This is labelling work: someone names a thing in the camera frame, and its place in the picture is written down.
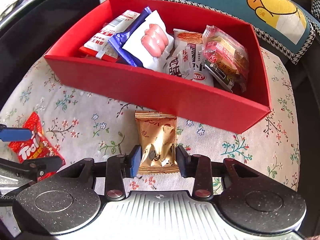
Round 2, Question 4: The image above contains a red Trolli candy bag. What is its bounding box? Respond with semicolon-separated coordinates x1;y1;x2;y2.
9;112;66;166

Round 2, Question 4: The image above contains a gold foil snack packet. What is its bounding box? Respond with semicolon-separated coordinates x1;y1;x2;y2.
135;111;179;174

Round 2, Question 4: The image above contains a red clear biscuit packet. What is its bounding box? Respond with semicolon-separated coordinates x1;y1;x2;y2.
202;25;249;80

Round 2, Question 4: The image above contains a red white long packet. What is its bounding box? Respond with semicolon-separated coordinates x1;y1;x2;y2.
79;10;140;62

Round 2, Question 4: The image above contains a purple snack packet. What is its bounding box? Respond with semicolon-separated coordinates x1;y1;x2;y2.
108;7;152;67

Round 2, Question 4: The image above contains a sausage packet pale blue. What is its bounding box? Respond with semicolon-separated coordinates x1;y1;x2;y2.
130;10;174;72

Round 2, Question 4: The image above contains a white red snack packet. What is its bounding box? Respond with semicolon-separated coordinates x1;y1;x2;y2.
172;29;202;56

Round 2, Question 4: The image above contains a floral tablecloth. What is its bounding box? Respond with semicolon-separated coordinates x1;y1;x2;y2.
1;49;300;190

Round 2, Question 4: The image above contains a dark small snack packet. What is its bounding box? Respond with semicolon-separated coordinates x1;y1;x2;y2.
204;60;246;93

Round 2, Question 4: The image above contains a red cardboard box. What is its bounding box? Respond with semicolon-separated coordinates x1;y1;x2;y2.
44;0;272;133

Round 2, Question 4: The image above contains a black glossy side table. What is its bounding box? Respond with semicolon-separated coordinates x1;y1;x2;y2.
1;0;104;105

